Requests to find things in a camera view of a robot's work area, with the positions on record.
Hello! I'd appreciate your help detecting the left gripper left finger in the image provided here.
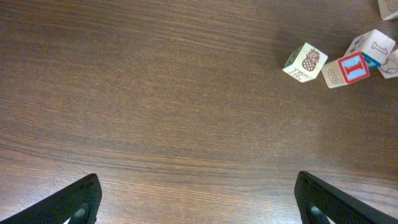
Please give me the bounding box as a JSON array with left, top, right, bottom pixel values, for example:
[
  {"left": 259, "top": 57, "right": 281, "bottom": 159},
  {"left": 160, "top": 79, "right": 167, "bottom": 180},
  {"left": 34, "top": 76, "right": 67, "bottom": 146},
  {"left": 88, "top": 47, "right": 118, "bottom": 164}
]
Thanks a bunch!
[{"left": 1, "top": 174, "right": 102, "bottom": 224}]

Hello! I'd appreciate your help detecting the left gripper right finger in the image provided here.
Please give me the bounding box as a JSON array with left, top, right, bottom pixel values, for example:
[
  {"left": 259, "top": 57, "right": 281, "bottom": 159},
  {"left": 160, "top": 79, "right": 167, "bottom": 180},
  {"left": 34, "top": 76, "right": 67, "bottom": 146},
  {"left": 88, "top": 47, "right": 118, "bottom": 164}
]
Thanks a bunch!
[{"left": 294, "top": 171, "right": 397, "bottom": 224}]

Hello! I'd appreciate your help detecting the blue H wooden block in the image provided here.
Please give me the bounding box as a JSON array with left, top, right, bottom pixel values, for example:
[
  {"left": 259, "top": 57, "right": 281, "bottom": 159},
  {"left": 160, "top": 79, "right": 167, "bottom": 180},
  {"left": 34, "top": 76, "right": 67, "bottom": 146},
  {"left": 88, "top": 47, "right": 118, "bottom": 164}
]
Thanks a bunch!
[{"left": 378, "top": 45, "right": 398, "bottom": 79}]

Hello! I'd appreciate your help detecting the red I wooden block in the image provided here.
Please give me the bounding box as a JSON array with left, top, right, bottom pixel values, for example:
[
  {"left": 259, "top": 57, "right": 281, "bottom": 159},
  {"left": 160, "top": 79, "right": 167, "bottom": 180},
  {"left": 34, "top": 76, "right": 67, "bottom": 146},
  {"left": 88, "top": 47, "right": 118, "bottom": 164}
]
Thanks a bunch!
[{"left": 322, "top": 52, "right": 370, "bottom": 89}]

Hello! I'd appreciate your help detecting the pineapple wooden block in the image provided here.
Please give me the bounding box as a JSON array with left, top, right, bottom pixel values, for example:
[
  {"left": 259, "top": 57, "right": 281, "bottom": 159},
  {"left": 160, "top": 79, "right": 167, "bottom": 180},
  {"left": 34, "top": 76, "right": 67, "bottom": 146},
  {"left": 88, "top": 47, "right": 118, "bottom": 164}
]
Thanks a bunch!
[{"left": 282, "top": 42, "right": 328, "bottom": 83}]

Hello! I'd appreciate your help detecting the plain top blue-side block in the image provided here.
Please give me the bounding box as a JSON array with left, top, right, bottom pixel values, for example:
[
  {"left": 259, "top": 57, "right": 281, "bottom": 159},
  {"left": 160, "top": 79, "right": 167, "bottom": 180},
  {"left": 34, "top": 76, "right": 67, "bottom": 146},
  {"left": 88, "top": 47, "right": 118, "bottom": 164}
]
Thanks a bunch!
[{"left": 344, "top": 29, "right": 396, "bottom": 70}]

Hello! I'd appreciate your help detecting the blue top wooden block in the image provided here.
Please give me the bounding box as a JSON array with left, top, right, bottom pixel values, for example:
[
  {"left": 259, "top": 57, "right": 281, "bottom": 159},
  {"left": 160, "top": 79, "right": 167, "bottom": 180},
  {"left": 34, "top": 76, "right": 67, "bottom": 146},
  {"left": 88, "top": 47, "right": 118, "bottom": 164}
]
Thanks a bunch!
[{"left": 378, "top": 0, "right": 398, "bottom": 21}]

